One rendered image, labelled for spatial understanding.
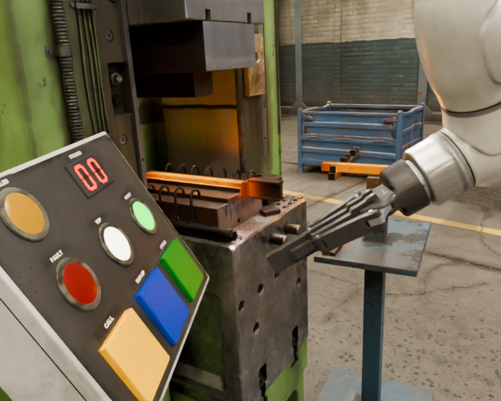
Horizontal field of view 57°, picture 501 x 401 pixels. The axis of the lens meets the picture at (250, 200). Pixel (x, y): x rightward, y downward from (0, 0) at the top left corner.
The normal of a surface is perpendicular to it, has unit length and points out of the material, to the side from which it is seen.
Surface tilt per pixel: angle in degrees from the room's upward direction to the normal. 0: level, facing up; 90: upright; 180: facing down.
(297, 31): 90
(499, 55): 112
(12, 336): 90
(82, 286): 61
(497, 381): 0
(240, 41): 90
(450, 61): 118
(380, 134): 89
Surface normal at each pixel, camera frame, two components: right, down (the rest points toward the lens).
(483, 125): -0.36, 0.59
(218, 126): -0.51, 0.28
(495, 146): -0.12, 0.44
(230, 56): 0.86, 0.11
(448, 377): -0.05, -0.95
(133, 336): 0.84, -0.49
